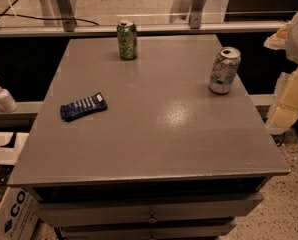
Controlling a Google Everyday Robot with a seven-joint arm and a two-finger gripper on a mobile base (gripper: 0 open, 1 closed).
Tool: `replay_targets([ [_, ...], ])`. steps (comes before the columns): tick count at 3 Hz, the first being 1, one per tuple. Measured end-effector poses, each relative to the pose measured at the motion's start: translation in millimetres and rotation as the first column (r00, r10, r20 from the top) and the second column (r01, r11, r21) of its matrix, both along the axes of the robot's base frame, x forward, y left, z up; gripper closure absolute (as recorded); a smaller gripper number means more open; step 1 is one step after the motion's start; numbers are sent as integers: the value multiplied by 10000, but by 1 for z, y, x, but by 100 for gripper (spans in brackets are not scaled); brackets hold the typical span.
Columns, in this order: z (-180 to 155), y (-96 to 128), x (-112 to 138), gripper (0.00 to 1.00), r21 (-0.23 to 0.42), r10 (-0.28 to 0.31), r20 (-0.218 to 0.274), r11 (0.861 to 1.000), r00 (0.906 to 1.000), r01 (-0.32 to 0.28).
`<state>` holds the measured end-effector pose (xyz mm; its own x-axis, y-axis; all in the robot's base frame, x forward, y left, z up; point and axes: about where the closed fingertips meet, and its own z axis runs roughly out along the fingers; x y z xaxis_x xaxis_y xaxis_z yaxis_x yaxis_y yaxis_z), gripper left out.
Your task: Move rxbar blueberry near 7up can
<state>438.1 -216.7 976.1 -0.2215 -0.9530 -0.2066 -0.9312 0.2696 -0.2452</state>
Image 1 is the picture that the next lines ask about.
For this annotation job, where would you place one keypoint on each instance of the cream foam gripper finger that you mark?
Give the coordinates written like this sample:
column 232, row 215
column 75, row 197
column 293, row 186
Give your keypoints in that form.
column 278, row 40
column 283, row 111

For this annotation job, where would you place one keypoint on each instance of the white 7up can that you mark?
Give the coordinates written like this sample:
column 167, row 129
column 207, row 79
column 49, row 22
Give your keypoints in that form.
column 224, row 70

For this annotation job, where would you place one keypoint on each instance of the blue rxbar blueberry wrapper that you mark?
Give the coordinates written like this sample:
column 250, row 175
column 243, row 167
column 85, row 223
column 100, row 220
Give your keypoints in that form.
column 83, row 107

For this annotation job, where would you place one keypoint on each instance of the green soda can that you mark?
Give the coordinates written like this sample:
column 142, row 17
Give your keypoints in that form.
column 127, row 39

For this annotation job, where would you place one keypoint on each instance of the grey drawer cabinet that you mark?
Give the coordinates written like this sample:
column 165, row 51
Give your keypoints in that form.
column 168, row 159

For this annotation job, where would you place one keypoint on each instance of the white pump bottle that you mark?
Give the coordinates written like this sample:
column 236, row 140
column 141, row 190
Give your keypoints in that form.
column 7, row 102

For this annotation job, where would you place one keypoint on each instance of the white cardboard box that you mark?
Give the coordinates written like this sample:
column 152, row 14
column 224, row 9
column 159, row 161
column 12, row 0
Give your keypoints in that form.
column 17, row 218

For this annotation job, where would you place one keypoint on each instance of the grey metal rail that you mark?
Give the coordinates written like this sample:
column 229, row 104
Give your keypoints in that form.
column 144, row 29

